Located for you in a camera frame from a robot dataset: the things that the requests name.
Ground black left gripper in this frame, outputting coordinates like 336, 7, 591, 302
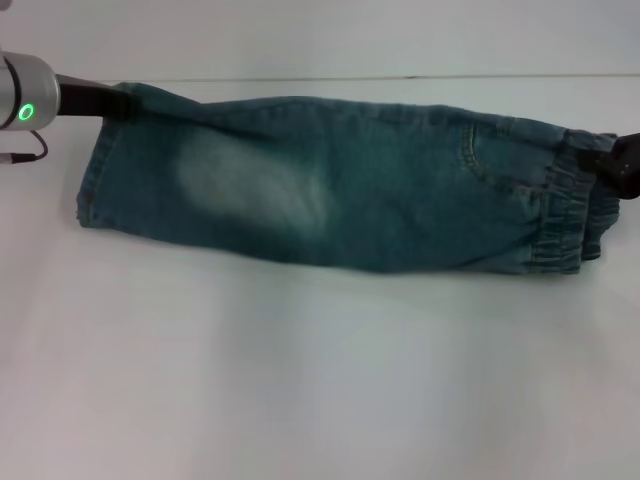
55, 73, 144, 121

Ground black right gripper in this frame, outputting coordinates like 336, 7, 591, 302
579, 132, 640, 199

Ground blue denim shorts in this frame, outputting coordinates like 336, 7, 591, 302
74, 81, 624, 276

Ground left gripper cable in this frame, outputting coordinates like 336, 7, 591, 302
0, 130, 49, 165

